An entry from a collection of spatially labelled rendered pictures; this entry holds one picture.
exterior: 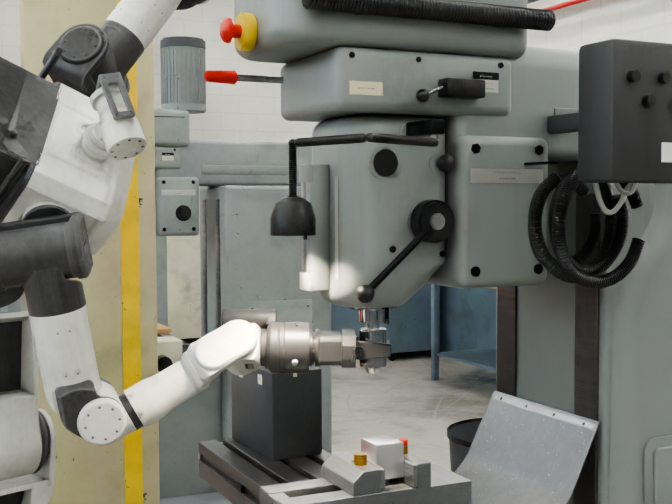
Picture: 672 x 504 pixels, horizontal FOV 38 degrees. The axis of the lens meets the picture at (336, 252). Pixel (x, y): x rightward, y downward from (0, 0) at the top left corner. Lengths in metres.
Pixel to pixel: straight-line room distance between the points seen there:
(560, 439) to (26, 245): 0.99
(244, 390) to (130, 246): 1.20
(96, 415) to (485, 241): 0.70
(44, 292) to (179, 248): 8.48
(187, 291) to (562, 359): 8.39
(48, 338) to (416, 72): 0.72
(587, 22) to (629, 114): 6.32
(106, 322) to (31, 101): 1.67
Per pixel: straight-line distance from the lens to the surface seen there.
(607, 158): 1.48
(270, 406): 2.08
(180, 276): 10.04
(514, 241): 1.68
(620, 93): 1.49
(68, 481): 3.36
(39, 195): 1.63
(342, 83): 1.52
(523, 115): 1.70
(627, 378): 1.78
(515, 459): 1.91
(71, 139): 1.70
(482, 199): 1.64
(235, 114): 11.18
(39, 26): 3.28
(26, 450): 2.00
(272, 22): 1.52
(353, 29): 1.53
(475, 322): 8.94
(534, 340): 1.91
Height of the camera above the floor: 1.49
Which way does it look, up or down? 3 degrees down
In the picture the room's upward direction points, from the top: straight up
